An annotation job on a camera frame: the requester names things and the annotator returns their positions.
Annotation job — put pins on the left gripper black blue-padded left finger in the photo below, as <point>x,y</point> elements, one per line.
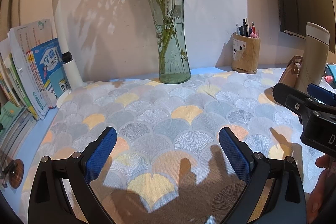
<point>48,199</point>

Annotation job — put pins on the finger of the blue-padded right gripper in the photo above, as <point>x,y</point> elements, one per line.
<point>321,94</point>

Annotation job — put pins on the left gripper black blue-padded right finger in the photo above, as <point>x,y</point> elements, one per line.
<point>273,191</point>

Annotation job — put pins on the person's right hand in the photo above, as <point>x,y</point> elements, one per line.
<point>316,197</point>

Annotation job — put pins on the brown leather pouch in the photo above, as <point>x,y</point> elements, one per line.
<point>290,75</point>

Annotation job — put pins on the round brown wooden disc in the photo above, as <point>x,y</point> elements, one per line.
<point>16,173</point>

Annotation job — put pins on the beige thermos bottle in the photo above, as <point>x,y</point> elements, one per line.
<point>314,56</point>

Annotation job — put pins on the cork pen holder cup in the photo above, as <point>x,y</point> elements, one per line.
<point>245,48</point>

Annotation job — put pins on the blue cover study book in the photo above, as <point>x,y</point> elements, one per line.
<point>46,59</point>

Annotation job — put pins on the white book stack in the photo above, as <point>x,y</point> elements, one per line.
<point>22,39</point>

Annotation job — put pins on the glass flower vase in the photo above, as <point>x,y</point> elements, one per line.
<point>168,18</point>

